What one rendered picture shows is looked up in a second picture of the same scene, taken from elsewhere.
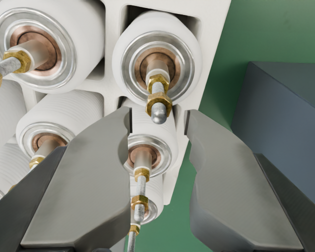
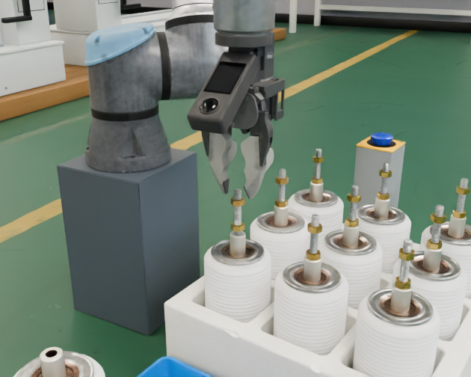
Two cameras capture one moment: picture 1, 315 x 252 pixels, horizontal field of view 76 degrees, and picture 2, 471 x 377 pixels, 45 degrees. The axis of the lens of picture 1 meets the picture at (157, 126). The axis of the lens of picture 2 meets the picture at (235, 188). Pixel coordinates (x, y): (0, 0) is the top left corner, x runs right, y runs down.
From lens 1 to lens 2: 68 cm
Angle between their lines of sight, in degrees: 39
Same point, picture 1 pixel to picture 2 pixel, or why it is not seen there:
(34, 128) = (352, 251)
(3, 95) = not seen: hidden behind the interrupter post
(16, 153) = not seen: hidden behind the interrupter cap
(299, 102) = (144, 239)
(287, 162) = (173, 204)
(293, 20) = (88, 351)
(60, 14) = (281, 286)
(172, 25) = (214, 265)
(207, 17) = (187, 299)
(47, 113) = (337, 259)
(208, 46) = (194, 287)
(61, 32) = (285, 276)
